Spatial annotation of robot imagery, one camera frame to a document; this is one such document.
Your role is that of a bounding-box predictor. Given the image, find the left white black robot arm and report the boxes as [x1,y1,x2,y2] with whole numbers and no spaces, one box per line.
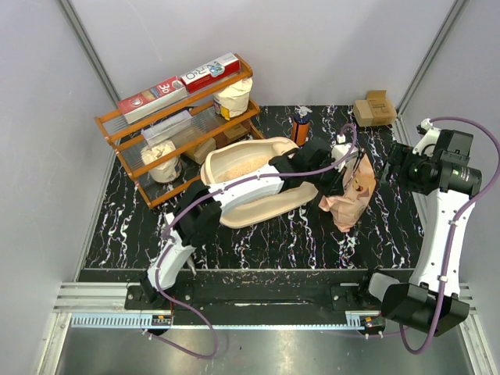
[140,137,358,309]

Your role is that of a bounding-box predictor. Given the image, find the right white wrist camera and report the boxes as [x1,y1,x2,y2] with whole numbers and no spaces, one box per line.
[412,118,441,157]

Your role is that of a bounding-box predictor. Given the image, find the purple cable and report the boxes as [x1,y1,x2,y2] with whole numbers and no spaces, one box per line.
[323,116,498,355]
[154,123,359,359]

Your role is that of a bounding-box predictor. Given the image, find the orange wooden shelf rack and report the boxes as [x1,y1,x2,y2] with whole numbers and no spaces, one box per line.
[95,58,264,209]

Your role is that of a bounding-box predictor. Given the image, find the orange pump bottle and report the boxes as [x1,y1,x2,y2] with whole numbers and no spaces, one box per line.
[291,105,312,147]

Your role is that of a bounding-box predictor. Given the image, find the clear plastic box on shelf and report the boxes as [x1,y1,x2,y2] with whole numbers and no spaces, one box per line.
[141,110,192,147]

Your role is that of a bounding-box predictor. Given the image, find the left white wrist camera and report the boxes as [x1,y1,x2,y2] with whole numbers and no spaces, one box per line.
[330,134,358,171]

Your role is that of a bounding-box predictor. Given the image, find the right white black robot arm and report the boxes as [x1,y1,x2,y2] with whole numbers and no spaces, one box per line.
[355,126,482,337]

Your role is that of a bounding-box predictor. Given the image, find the brown cardboard box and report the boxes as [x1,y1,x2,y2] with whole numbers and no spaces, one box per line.
[353,90,397,127]

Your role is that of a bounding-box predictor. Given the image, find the white paper bag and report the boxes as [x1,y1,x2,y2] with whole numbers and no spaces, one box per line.
[140,139,184,184]
[212,77,253,120]

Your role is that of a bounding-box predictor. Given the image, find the beige plastic litter box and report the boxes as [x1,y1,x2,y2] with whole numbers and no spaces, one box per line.
[200,137,318,229]

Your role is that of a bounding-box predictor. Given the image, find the white paper bag lower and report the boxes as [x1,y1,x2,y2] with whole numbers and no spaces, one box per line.
[140,139,184,184]

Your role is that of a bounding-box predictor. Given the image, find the white paper bag upper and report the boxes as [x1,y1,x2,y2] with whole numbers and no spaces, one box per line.
[212,77,253,120]

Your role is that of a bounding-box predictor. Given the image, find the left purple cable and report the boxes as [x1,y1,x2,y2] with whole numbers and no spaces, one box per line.
[154,123,359,359]

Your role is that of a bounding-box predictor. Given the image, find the red white box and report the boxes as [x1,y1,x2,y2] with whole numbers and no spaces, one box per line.
[180,53,241,94]
[118,76,188,124]

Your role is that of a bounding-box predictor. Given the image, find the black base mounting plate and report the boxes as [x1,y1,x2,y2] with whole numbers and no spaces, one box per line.
[124,270,381,326]

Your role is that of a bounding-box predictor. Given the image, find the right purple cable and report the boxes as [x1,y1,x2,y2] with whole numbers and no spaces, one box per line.
[323,116,498,355]

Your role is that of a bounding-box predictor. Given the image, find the metal litter scoop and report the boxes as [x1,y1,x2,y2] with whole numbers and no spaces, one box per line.
[165,213,197,277]

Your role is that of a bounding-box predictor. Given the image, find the red white box left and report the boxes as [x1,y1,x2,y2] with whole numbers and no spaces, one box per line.
[118,76,188,124]

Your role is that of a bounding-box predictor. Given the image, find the pink cat litter bag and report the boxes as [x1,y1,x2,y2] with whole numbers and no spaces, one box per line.
[319,155,377,233]

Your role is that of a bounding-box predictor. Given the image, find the red white box right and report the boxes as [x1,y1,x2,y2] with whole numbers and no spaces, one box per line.
[180,53,241,94]

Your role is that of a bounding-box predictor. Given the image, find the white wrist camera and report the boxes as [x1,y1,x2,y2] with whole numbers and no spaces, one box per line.
[330,134,358,171]
[412,118,441,157]

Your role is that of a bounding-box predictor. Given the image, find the brown box under shelf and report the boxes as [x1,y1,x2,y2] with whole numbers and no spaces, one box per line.
[183,137,216,165]

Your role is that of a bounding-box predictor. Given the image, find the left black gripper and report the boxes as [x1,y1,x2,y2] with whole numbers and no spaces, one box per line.
[305,157,347,199]

